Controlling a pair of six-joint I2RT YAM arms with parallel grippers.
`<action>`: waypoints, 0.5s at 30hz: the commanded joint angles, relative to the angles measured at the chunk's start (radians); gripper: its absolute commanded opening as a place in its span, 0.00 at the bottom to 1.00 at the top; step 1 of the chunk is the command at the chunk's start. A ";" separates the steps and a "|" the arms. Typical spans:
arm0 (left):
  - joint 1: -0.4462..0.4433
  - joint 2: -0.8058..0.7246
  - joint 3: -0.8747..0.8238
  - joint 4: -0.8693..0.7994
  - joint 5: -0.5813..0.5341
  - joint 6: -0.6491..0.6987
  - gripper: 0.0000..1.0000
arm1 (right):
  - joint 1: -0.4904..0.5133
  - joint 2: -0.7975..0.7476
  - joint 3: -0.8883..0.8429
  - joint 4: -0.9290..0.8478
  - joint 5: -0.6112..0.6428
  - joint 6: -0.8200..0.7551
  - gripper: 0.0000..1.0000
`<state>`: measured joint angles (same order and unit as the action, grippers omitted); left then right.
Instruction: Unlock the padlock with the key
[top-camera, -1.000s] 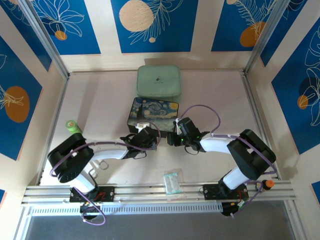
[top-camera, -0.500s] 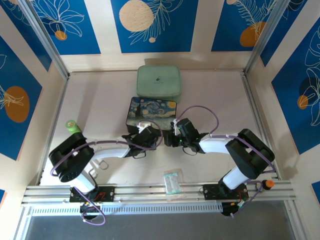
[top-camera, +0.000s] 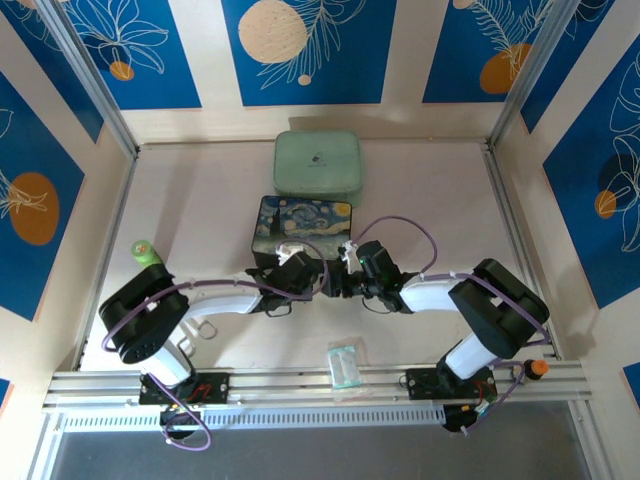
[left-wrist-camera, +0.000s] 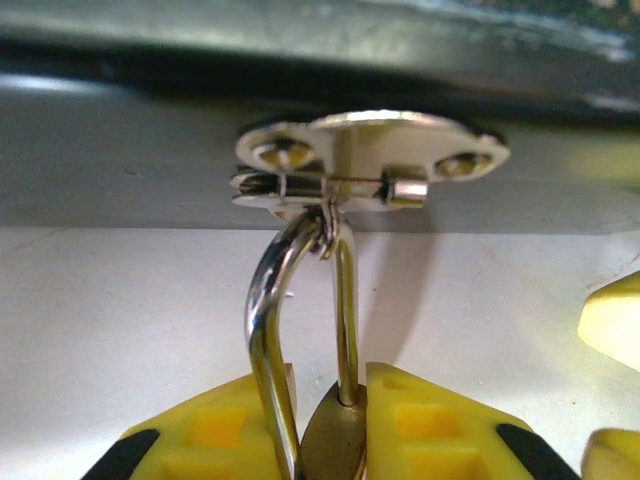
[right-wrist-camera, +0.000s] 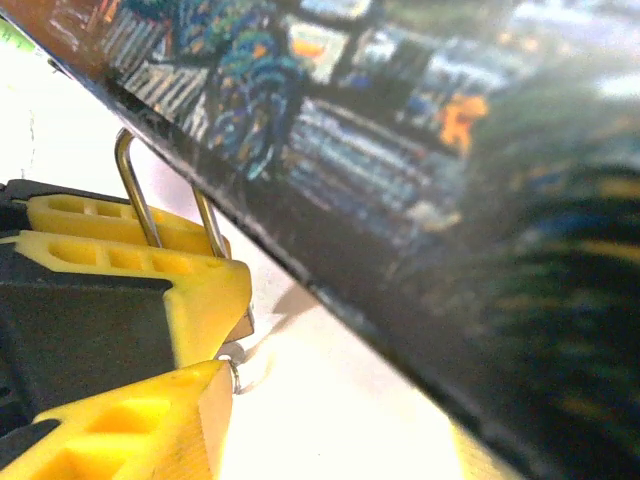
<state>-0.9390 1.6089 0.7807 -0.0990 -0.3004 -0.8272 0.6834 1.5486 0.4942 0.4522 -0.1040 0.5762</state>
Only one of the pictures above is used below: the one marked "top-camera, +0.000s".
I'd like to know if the starry night painted box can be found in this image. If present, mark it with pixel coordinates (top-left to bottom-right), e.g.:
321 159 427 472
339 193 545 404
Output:
250 194 355 275

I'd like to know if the clear plastic bag with parts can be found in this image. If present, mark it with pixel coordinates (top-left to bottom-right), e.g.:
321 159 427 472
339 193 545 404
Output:
326 338 365 391

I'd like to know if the flat clear plastic bag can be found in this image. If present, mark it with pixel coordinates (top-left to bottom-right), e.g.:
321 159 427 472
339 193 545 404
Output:
332 382 374 403

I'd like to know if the mint green zipper case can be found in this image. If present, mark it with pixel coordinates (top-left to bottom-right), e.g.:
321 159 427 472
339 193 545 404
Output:
271 130 365 207

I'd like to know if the green cylindrical tube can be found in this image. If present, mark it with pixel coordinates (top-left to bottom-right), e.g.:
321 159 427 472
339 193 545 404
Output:
130 239 164 268

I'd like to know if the orange capped black knob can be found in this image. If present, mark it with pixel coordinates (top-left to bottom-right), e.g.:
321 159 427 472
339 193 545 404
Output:
521 358 551 384

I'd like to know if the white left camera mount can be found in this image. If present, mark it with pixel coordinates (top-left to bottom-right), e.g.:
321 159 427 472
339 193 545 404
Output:
275 241 305 265

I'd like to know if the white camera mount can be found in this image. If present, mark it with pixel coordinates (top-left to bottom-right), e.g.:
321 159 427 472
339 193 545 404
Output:
275 241 305 265
337 240 361 274

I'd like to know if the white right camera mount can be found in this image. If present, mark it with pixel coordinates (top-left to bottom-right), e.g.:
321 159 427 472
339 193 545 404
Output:
337 240 361 274

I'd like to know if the aluminium frame rail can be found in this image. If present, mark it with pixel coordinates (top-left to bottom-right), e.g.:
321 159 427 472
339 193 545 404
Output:
42 358 594 412

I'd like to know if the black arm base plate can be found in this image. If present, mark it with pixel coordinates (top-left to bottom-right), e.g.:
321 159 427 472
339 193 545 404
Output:
405 366 497 402
138 371 232 406

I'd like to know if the slotted white cable duct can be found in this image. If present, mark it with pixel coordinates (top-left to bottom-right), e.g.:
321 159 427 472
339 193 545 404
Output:
60 404 447 434

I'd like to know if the aluminium side rail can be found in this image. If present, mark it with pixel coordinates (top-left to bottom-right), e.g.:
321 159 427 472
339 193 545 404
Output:
73 148 140 372
481 143 560 359

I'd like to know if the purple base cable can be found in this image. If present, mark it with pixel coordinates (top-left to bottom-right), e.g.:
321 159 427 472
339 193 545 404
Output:
458 360 527 437
149 372 212 452

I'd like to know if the aluminium frame post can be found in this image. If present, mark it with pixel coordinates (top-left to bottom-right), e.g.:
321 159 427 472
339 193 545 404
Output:
486 0 577 147
35 0 140 157

